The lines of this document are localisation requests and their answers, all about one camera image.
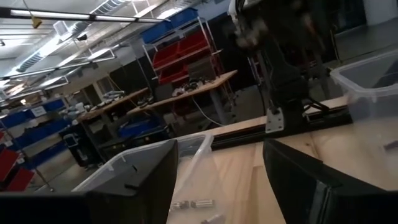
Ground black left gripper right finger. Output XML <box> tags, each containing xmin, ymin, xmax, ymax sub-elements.
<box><xmin>263</xmin><ymin>139</ymin><xmax>383</xmax><ymax>224</ymax></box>

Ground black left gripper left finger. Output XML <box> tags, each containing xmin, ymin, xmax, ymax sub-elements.
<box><xmin>88</xmin><ymin>139</ymin><xmax>178</xmax><ymax>224</ymax></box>

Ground silver and black battery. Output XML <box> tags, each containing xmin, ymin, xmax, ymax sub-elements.
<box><xmin>169</xmin><ymin>200</ymin><xmax>191</xmax><ymax>210</ymax></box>
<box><xmin>200</xmin><ymin>213</ymin><xmax>227</xmax><ymax>224</ymax></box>
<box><xmin>190</xmin><ymin>199</ymin><xmax>216</xmax><ymax>209</ymax></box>

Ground black copper Duracell battery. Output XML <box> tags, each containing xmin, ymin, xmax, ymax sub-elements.
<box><xmin>382</xmin><ymin>139</ymin><xmax>398</xmax><ymax>151</ymax></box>

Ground blue floor crate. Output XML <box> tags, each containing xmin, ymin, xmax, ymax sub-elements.
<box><xmin>116</xmin><ymin>119</ymin><xmax>165</xmax><ymax>141</ymax></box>

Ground small clear plastic bin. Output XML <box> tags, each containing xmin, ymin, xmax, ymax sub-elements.
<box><xmin>71</xmin><ymin>133</ymin><xmax>226</xmax><ymax>224</ymax></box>

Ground black equipment cart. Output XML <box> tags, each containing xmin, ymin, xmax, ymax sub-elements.
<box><xmin>58</xmin><ymin>123</ymin><xmax>105</xmax><ymax>167</ymax></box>

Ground wooden workbench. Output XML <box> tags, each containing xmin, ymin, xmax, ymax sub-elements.
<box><xmin>76</xmin><ymin>86</ymin><xmax>150</xmax><ymax>123</ymax></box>
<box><xmin>126</xmin><ymin>69</ymin><xmax>239</xmax><ymax>125</ymax></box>

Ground large clear plastic bin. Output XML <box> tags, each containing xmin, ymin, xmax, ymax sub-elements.
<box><xmin>329</xmin><ymin>50</ymin><xmax>398</xmax><ymax>192</ymax></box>

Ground labelled blue bin row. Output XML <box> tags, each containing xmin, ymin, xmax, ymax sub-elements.
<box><xmin>0</xmin><ymin>98</ymin><xmax>67</xmax><ymax>129</ymax></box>

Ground plain blue bin row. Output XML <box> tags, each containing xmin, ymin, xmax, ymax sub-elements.
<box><xmin>12</xmin><ymin>119</ymin><xmax>72</xmax><ymax>147</ymax></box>

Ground red floor bins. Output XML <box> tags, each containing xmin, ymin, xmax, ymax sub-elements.
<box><xmin>0</xmin><ymin>147</ymin><xmax>35</xmax><ymax>192</ymax></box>

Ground metal rack with red bins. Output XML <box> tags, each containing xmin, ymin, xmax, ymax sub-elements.
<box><xmin>141</xmin><ymin>17</ymin><xmax>226</xmax><ymax>86</ymax></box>

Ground blue bins on rack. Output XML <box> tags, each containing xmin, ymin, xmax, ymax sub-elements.
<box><xmin>139</xmin><ymin>6</ymin><xmax>200</xmax><ymax>44</ymax></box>

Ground white ceiling vent box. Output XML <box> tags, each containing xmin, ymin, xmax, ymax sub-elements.
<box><xmin>52</xmin><ymin>19</ymin><xmax>72</xmax><ymax>37</ymax></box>

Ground yellow hanging tag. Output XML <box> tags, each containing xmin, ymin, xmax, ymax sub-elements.
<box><xmin>30</xmin><ymin>0</ymin><xmax>44</xmax><ymax>29</ymax></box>

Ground silver frame bracket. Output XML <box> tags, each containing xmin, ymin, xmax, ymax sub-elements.
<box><xmin>265</xmin><ymin>106</ymin><xmax>285</xmax><ymax>134</ymax></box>

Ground black table frame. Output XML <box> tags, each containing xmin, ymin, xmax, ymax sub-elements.
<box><xmin>211</xmin><ymin>104</ymin><xmax>355</xmax><ymax>151</ymax></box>

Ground spiral ceiling duct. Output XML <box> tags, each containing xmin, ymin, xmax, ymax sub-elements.
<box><xmin>14</xmin><ymin>51</ymin><xmax>45</xmax><ymax>74</ymax></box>

